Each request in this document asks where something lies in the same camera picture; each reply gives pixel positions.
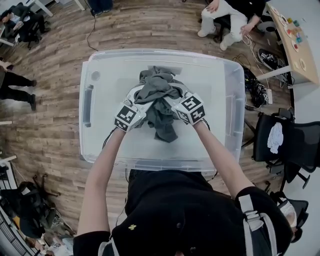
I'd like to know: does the person's left forearm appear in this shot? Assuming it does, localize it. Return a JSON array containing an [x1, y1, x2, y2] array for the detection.
[[76, 126, 126, 238]]

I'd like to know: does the black office chair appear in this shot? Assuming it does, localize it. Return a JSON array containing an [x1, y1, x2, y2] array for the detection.
[[241, 108, 320, 191]]

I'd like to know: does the person's right forearm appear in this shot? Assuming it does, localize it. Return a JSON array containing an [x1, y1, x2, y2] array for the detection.
[[193, 121, 255, 201]]

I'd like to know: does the black white sneaker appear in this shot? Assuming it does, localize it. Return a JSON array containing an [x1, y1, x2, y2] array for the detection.
[[257, 47, 279, 71]]

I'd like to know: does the white cable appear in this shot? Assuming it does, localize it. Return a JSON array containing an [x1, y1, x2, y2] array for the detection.
[[240, 33, 270, 89]]

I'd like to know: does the person's black shirt torso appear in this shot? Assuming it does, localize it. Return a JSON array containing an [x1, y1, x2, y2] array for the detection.
[[72, 168, 294, 256]]

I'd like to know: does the black cable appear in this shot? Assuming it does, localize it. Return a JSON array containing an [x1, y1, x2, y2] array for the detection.
[[85, 0, 98, 53]]

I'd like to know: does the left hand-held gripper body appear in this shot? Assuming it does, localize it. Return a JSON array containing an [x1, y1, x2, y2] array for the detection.
[[114, 96, 147, 133]]

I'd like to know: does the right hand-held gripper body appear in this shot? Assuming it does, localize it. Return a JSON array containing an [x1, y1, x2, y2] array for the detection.
[[171, 91, 206, 125]]

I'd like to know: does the blue white fabric heap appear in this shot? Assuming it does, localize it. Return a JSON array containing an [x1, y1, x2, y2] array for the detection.
[[45, 236, 76, 256]]

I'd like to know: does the grey shoulder strap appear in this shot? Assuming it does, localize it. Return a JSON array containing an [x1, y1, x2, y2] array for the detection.
[[98, 237, 119, 256], [237, 193, 279, 256]]

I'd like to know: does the white round case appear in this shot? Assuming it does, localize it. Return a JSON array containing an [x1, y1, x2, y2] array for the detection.
[[257, 14, 276, 34]]

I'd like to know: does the dark grey garment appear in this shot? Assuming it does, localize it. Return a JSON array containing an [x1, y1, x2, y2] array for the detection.
[[134, 65, 186, 144]]

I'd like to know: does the light wooden desk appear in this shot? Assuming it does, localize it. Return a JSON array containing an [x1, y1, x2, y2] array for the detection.
[[268, 1, 320, 86]]

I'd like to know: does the black backpack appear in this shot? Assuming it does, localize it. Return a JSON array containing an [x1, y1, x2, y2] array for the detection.
[[0, 174, 61, 239]]

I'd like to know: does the clear plastic storage bin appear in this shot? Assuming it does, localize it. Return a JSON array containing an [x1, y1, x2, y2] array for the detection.
[[78, 48, 245, 174]]

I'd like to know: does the white crumpled cloth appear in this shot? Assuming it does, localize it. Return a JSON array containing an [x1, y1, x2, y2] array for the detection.
[[266, 121, 285, 155]]

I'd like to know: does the tangle of black cables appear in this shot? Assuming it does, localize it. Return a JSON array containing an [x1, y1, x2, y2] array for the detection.
[[243, 66, 270, 109]]

